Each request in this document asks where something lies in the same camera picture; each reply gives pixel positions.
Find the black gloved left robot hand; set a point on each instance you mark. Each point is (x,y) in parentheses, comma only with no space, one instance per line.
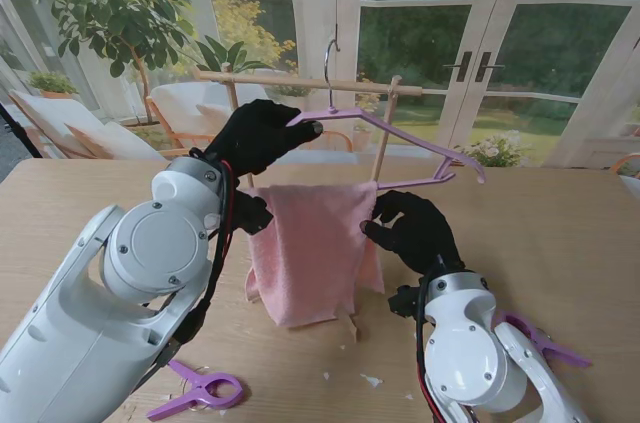
(255,135)

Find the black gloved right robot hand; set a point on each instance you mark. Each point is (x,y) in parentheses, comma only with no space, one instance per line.
(420,233)

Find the purple clothes hanger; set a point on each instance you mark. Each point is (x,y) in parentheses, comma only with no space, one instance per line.
(400,135)

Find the pink square towel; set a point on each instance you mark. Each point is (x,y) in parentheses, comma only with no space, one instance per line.
(310,248)

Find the purple plastic clothes peg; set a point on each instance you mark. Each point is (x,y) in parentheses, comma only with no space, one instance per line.
(200,390)
(545,343)

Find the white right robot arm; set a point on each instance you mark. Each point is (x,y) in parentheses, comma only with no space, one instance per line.
(480,343)

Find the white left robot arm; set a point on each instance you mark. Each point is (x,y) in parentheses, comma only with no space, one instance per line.
(120,283)

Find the white cushioned lounge chair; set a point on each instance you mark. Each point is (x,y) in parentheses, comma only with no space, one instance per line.
(55,118)
(180,103)

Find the white flowering pot plant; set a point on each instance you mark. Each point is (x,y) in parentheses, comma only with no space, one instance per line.
(492,150)

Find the wooden hanging rack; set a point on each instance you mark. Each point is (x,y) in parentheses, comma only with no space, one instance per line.
(360,85)

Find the leafy potted tree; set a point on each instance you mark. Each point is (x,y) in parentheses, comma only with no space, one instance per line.
(115,8)

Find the small green pot plant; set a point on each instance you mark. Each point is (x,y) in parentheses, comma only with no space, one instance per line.
(50,83)

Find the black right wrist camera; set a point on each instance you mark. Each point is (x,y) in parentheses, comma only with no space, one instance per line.
(405,300)

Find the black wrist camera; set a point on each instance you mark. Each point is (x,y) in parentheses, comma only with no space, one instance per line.
(405,300)
(252,215)

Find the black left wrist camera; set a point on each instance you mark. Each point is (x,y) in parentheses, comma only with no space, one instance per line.
(252,215)

